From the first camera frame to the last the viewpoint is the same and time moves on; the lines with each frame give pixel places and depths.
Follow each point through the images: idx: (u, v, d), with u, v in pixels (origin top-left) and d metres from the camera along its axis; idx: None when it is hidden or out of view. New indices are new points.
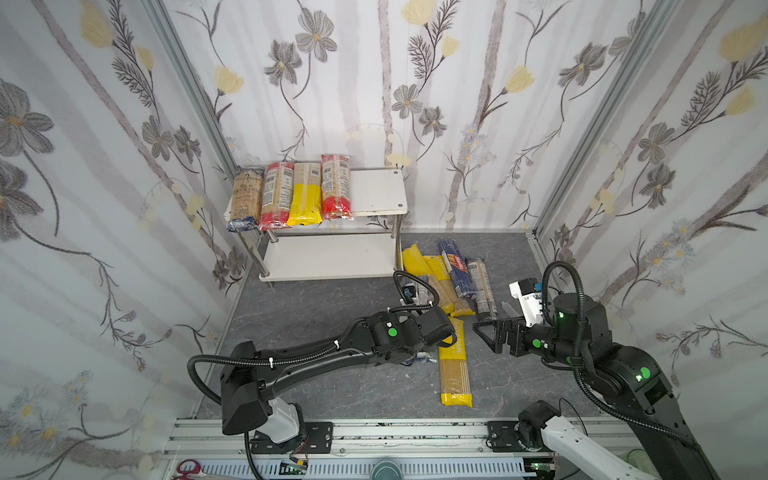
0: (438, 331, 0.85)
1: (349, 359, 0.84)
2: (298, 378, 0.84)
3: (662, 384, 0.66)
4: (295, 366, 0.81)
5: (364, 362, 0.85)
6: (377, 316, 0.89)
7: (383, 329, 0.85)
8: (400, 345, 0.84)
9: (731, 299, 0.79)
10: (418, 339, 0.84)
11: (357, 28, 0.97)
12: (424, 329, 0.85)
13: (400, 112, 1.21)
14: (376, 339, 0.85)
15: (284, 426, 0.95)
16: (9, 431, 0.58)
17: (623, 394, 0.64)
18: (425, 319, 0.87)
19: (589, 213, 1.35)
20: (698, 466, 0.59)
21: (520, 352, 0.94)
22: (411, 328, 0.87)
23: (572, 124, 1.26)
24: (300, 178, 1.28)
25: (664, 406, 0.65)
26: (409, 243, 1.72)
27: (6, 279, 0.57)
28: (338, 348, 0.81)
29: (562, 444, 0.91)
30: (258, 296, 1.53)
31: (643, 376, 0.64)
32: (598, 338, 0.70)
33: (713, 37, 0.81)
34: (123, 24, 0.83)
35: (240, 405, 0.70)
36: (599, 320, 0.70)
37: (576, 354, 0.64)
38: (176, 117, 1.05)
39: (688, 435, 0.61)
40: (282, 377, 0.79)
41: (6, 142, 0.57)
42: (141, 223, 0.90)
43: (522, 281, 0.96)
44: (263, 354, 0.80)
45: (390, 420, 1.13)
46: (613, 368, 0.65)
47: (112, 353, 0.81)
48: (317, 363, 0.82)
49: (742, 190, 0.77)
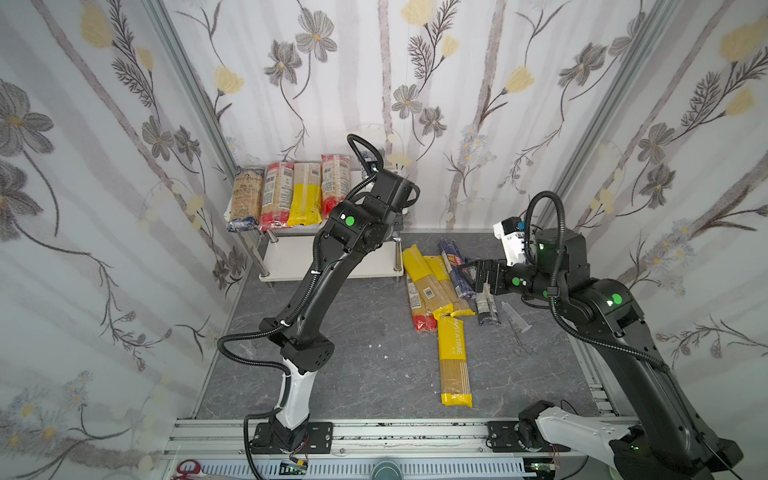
0: (397, 193, 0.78)
1: (336, 273, 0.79)
2: (319, 312, 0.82)
3: (634, 311, 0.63)
4: (305, 308, 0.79)
5: (353, 261, 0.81)
6: (332, 215, 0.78)
7: (343, 223, 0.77)
8: (369, 222, 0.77)
9: (731, 299, 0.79)
10: (385, 211, 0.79)
11: (358, 28, 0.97)
12: (383, 198, 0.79)
13: (400, 112, 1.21)
14: (344, 236, 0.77)
15: (301, 407, 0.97)
16: (9, 431, 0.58)
17: (594, 320, 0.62)
18: (379, 188, 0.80)
19: (589, 213, 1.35)
20: (662, 386, 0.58)
21: (500, 290, 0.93)
22: (371, 205, 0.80)
23: (572, 124, 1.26)
24: (300, 178, 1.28)
25: (636, 333, 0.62)
26: (409, 243, 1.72)
27: (6, 279, 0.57)
28: (320, 274, 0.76)
29: (557, 427, 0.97)
30: (258, 296, 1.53)
31: (617, 301, 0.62)
32: (575, 268, 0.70)
33: (713, 37, 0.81)
34: (123, 24, 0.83)
35: (292, 356, 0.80)
36: (579, 249, 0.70)
37: (551, 286, 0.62)
38: (176, 117, 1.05)
39: (659, 359, 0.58)
40: (303, 324, 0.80)
41: (6, 143, 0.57)
42: (141, 223, 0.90)
43: (506, 220, 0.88)
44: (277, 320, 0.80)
45: (390, 420, 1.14)
46: (588, 295, 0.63)
47: (112, 353, 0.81)
48: (317, 296, 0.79)
49: (741, 190, 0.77)
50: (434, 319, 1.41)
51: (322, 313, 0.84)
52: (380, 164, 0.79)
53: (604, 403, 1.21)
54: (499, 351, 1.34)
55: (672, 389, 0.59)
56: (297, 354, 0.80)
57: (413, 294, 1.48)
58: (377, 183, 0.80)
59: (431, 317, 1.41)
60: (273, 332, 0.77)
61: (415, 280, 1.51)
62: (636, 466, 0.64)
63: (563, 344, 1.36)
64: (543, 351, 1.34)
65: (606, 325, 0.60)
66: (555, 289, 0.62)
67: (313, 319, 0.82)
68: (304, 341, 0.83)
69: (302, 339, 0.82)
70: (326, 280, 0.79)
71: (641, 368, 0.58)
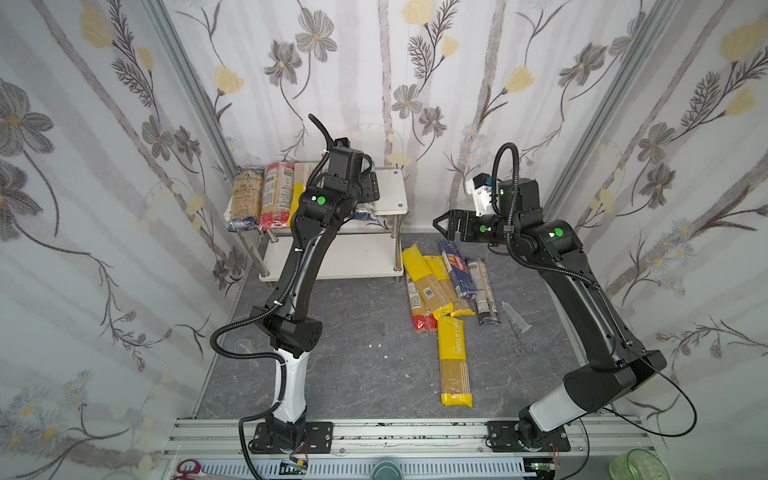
0: (352, 166, 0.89)
1: (319, 248, 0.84)
2: (309, 285, 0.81)
3: (574, 243, 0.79)
4: (295, 284, 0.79)
5: (330, 240, 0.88)
6: (303, 199, 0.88)
7: (314, 204, 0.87)
8: (337, 200, 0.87)
9: (731, 298, 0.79)
10: (345, 186, 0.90)
11: (357, 28, 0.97)
12: (341, 176, 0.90)
13: (400, 112, 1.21)
14: (318, 215, 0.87)
15: (300, 400, 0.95)
16: (9, 431, 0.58)
17: (538, 252, 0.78)
18: (335, 166, 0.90)
19: (589, 213, 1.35)
20: (594, 302, 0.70)
21: (469, 238, 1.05)
22: (332, 185, 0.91)
23: (572, 124, 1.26)
24: (300, 179, 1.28)
25: (573, 259, 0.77)
26: (409, 243, 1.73)
27: (6, 279, 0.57)
28: (303, 250, 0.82)
29: (544, 407, 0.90)
30: (258, 296, 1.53)
31: (558, 232, 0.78)
32: (529, 210, 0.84)
33: (713, 37, 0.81)
34: (123, 24, 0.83)
35: (294, 334, 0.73)
36: (532, 193, 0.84)
37: (507, 225, 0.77)
38: (176, 117, 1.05)
39: (588, 277, 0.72)
40: (297, 299, 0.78)
41: (6, 143, 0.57)
42: (141, 223, 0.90)
43: (476, 176, 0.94)
44: (268, 303, 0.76)
45: (390, 420, 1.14)
46: (535, 232, 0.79)
47: (112, 354, 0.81)
48: (305, 270, 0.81)
49: (741, 190, 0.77)
50: (434, 318, 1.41)
51: (312, 286, 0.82)
52: (330, 145, 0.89)
53: None
54: (499, 351, 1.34)
55: (605, 307, 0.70)
56: (297, 332, 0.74)
57: (413, 294, 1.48)
58: (332, 163, 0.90)
59: (431, 317, 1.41)
60: (265, 315, 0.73)
61: (415, 280, 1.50)
62: (578, 382, 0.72)
63: (563, 343, 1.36)
64: (543, 352, 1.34)
65: (547, 253, 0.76)
66: (511, 227, 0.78)
67: (306, 292, 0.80)
68: (300, 318, 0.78)
69: (298, 315, 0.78)
70: (310, 257, 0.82)
71: (576, 286, 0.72)
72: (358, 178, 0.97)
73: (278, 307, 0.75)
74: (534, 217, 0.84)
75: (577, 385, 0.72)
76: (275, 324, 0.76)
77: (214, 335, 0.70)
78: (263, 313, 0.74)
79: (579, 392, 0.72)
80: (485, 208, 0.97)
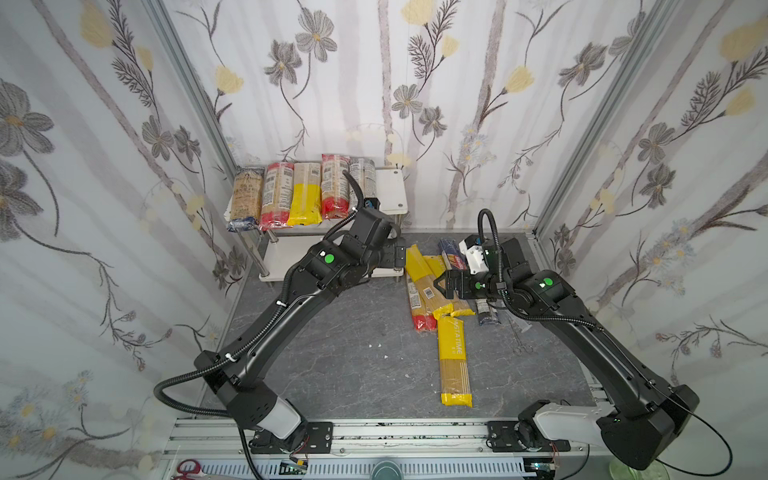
0: (375, 232, 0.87)
1: (303, 309, 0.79)
2: (271, 350, 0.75)
3: (566, 289, 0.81)
4: (258, 344, 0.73)
5: (321, 303, 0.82)
6: (310, 252, 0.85)
7: (321, 260, 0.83)
8: (345, 264, 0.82)
9: (731, 299, 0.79)
10: (362, 250, 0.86)
11: (357, 28, 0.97)
12: (361, 238, 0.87)
13: (400, 112, 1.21)
14: (319, 273, 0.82)
15: (286, 424, 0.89)
16: (9, 431, 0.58)
17: (535, 304, 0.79)
18: (357, 227, 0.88)
19: (589, 213, 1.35)
20: (605, 346, 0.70)
21: (467, 296, 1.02)
22: (350, 245, 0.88)
23: (572, 124, 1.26)
24: (300, 178, 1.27)
25: (569, 306, 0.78)
26: (409, 242, 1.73)
27: (6, 279, 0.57)
28: (286, 305, 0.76)
29: (550, 419, 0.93)
30: (258, 296, 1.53)
31: (548, 281, 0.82)
32: (515, 263, 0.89)
33: (712, 38, 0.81)
34: (123, 24, 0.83)
35: (229, 403, 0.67)
36: (514, 249, 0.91)
37: (500, 281, 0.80)
38: (176, 117, 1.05)
39: (591, 321, 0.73)
40: (252, 362, 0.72)
41: (6, 143, 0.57)
42: (141, 223, 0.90)
43: (468, 237, 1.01)
44: (221, 355, 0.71)
45: (390, 420, 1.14)
46: (527, 285, 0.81)
47: (112, 354, 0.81)
48: (277, 330, 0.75)
49: (741, 190, 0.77)
50: (435, 318, 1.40)
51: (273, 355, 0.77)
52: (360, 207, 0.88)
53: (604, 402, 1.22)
54: (499, 351, 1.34)
55: (616, 348, 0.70)
56: (233, 401, 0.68)
57: (413, 294, 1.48)
58: (357, 223, 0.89)
59: (431, 317, 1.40)
60: (214, 368, 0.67)
61: (415, 280, 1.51)
62: (620, 433, 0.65)
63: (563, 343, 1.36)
64: (543, 351, 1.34)
65: (543, 303, 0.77)
66: (504, 283, 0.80)
67: (265, 357, 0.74)
68: (246, 385, 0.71)
69: (245, 382, 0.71)
70: (287, 317, 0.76)
71: (580, 331, 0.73)
72: (381, 245, 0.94)
73: (229, 364, 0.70)
74: (521, 270, 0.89)
75: (620, 439, 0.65)
76: (217, 381, 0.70)
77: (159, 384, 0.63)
78: (212, 365, 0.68)
79: (622, 446, 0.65)
80: (480, 266, 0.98)
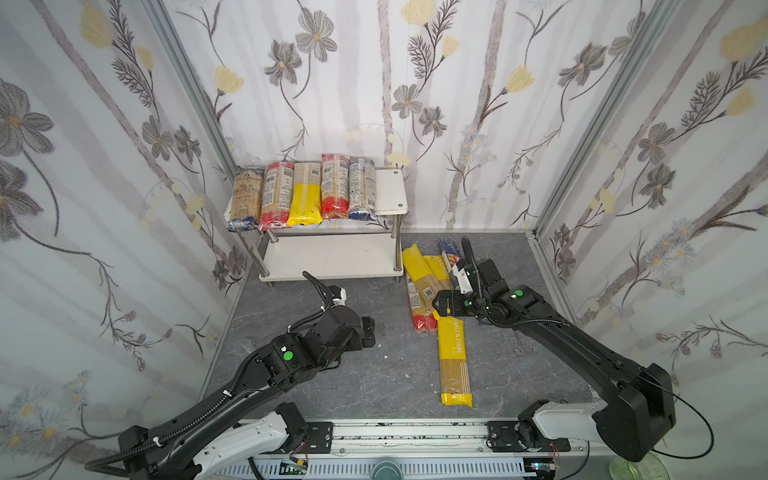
0: (337, 333, 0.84)
1: (249, 403, 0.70)
2: (202, 441, 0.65)
3: (537, 298, 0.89)
4: (191, 432, 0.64)
5: (265, 400, 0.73)
6: (273, 343, 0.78)
7: (280, 355, 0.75)
8: (303, 363, 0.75)
9: (731, 298, 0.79)
10: (320, 351, 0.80)
11: (357, 28, 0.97)
12: (323, 337, 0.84)
13: (400, 112, 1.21)
14: (274, 367, 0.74)
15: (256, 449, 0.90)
16: (9, 431, 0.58)
17: (510, 316, 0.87)
18: (322, 327, 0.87)
19: (589, 213, 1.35)
20: (571, 339, 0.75)
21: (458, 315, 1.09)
22: (311, 344, 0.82)
23: (572, 124, 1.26)
24: (300, 178, 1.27)
25: (538, 309, 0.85)
26: (409, 242, 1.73)
27: (6, 279, 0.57)
28: (231, 397, 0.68)
29: (550, 419, 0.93)
30: (258, 296, 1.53)
31: (519, 293, 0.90)
32: (493, 280, 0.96)
33: (713, 37, 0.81)
34: (123, 24, 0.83)
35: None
36: (489, 269, 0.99)
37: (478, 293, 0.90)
38: (176, 117, 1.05)
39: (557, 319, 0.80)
40: (179, 449, 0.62)
41: (6, 142, 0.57)
42: (141, 223, 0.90)
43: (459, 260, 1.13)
44: (150, 435, 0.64)
45: (390, 420, 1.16)
46: (503, 297, 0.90)
47: (112, 354, 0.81)
48: (213, 422, 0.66)
49: (742, 190, 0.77)
50: (435, 319, 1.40)
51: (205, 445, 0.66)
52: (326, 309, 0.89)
53: None
54: (499, 351, 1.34)
55: (583, 339, 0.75)
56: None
57: (413, 294, 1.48)
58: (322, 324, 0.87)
59: (431, 317, 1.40)
60: (134, 452, 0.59)
61: (415, 280, 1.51)
62: (612, 424, 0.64)
63: None
64: (543, 351, 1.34)
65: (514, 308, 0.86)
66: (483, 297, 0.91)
67: (195, 445, 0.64)
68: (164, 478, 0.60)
69: (164, 471, 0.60)
70: (227, 411, 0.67)
71: (549, 329, 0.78)
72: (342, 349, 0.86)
73: (153, 448, 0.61)
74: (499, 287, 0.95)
75: (611, 428, 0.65)
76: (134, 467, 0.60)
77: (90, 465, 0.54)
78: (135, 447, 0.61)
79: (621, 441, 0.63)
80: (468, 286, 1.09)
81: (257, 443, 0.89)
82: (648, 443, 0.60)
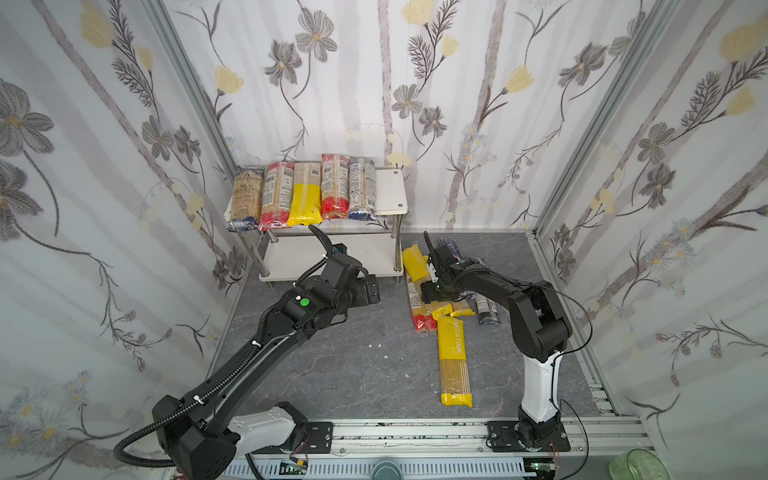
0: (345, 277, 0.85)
1: (280, 349, 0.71)
2: (245, 393, 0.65)
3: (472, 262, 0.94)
4: (230, 385, 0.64)
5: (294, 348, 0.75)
6: (285, 296, 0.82)
7: (295, 303, 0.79)
8: (319, 307, 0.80)
9: (731, 298, 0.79)
10: (334, 294, 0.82)
11: (357, 28, 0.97)
12: (332, 282, 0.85)
13: (400, 112, 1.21)
14: (294, 316, 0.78)
15: (276, 436, 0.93)
16: (9, 431, 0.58)
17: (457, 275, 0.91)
18: (329, 272, 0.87)
19: (589, 213, 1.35)
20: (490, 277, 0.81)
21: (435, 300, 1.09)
22: (321, 290, 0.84)
23: (572, 124, 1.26)
24: (300, 178, 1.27)
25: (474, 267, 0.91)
26: (409, 242, 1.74)
27: (6, 279, 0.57)
28: (260, 347, 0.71)
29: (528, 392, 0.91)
30: (258, 296, 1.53)
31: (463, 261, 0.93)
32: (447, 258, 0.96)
33: (713, 37, 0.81)
34: (123, 24, 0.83)
35: (193, 450, 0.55)
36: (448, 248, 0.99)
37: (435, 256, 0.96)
38: (176, 117, 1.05)
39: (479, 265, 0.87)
40: (223, 404, 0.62)
41: (6, 143, 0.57)
42: (141, 223, 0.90)
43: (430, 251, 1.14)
44: (186, 399, 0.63)
45: (390, 420, 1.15)
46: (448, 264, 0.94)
47: (112, 353, 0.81)
48: (249, 372, 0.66)
49: (742, 190, 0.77)
50: (434, 319, 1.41)
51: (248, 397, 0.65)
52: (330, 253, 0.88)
53: (604, 402, 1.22)
54: (500, 351, 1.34)
55: (498, 275, 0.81)
56: (199, 447, 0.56)
57: (413, 294, 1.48)
58: (328, 269, 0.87)
59: (431, 317, 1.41)
60: (177, 415, 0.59)
61: (415, 280, 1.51)
62: (519, 333, 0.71)
63: None
64: None
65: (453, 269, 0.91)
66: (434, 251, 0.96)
67: (238, 398, 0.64)
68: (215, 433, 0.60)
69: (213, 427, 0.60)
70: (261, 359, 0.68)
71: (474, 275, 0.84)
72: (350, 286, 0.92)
73: (195, 408, 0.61)
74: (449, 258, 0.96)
75: (518, 336, 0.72)
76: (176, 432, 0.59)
77: (121, 445, 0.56)
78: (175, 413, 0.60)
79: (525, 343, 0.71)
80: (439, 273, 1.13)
81: (277, 425, 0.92)
82: (545, 344, 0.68)
